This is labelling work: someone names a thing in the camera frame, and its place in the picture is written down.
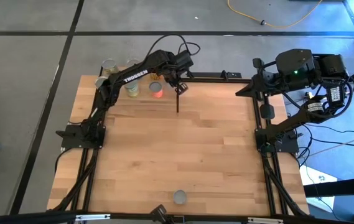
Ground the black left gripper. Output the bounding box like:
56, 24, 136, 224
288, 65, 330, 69
161, 49, 194, 96

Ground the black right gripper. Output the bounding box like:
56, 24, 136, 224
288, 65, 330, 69
235, 49, 317, 121

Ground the orange can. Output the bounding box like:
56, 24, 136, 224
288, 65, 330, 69
149, 81, 164, 100

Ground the cream white can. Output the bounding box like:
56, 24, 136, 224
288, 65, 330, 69
124, 79, 141, 98

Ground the peas can blue yellow label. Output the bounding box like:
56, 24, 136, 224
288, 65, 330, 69
101, 58, 120, 75

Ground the black floor tape line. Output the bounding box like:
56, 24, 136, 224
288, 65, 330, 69
8, 0, 86, 215
0, 30, 354, 37

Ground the white paper sheet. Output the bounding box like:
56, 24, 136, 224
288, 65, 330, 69
299, 164, 339, 214

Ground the black metal beam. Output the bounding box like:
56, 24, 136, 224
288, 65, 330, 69
303, 175, 354, 224

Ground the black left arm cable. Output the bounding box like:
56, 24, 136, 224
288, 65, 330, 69
147, 33, 202, 63

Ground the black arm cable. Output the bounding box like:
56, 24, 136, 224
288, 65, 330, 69
147, 33, 202, 63
279, 77, 354, 119

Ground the wooden shelf black metal frame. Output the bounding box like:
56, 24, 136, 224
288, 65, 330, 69
97, 65, 180, 114

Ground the yellow floor cable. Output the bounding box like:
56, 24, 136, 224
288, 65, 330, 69
226, 0, 324, 29

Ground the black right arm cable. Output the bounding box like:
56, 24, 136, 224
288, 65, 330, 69
279, 77, 354, 119

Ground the black aluminium rig frame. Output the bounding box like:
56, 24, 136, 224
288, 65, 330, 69
0, 71, 354, 224

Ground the silver metal bracket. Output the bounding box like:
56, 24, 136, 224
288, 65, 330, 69
247, 217, 285, 224
75, 213, 111, 222

